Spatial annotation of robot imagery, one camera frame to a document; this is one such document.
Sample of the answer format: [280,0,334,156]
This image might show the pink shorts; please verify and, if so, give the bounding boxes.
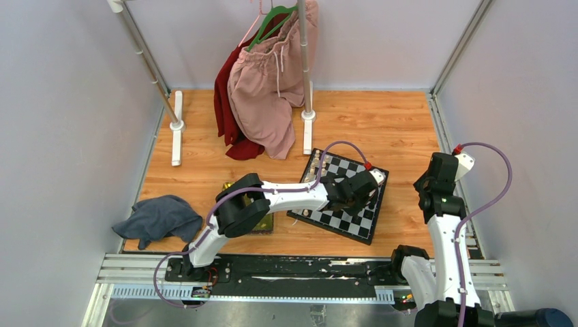
[228,12,305,159]

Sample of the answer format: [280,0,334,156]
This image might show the gold metal tin tray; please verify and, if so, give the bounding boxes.
[222,182,274,235]

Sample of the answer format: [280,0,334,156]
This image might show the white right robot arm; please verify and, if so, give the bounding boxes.
[389,152,495,326]

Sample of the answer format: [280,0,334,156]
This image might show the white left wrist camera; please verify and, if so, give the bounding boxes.
[369,168,387,186]

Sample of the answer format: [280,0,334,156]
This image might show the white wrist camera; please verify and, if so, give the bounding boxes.
[369,168,387,186]
[454,152,475,181]

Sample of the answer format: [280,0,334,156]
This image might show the pink clothes hanger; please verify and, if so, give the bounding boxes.
[238,1,269,48]

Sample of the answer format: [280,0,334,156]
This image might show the black and white chessboard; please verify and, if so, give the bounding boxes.
[287,148,386,245]

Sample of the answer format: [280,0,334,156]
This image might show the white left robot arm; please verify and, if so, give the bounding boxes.
[182,168,386,281]

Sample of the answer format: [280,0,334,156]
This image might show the green clothes hanger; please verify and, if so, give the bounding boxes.
[246,5,299,52]

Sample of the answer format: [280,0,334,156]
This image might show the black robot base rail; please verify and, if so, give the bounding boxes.
[97,252,502,312]

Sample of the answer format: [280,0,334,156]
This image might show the grey blue cloth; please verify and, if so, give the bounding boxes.
[112,195,203,250]

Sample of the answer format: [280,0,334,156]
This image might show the dark red garment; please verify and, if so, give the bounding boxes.
[214,15,285,160]

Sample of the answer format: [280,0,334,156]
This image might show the dark blue cylinder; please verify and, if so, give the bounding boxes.
[494,308,574,327]

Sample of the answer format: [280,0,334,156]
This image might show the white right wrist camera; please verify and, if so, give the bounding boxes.
[454,152,475,181]

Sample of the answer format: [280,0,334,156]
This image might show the white clothes rack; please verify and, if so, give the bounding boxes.
[108,1,316,166]

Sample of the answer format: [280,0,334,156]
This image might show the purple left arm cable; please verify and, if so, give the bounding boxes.
[153,140,374,310]

